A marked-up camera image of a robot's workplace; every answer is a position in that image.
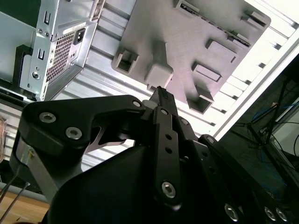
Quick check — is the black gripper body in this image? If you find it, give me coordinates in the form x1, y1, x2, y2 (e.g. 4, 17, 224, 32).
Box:
42, 144, 225, 224

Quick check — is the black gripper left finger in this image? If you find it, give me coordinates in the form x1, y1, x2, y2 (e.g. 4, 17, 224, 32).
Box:
9, 86, 183, 210

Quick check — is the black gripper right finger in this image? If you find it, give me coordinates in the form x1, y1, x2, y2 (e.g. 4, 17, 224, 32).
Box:
163, 88, 294, 224

